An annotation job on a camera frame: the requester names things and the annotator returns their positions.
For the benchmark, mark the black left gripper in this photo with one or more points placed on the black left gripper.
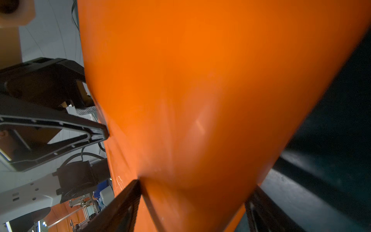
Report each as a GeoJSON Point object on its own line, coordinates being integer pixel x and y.
{"type": "Point", "coordinates": [33, 131]}

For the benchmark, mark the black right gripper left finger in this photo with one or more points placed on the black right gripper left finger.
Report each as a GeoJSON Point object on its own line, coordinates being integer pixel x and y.
{"type": "Point", "coordinates": [120, 215]}

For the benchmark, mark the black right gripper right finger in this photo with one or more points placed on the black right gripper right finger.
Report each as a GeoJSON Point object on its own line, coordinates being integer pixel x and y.
{"type": "Point", "coordinates": [264, 215]}

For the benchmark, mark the orange wrapping paper sheet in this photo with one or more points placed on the orange wrapping paper sheet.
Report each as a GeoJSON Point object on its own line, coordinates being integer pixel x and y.
{"type": "Point", "coordinates": [200, 97]}

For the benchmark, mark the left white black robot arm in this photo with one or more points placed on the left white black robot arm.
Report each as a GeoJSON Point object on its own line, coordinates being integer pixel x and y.
{"type": "Point", "coordinates": [24, 206]}

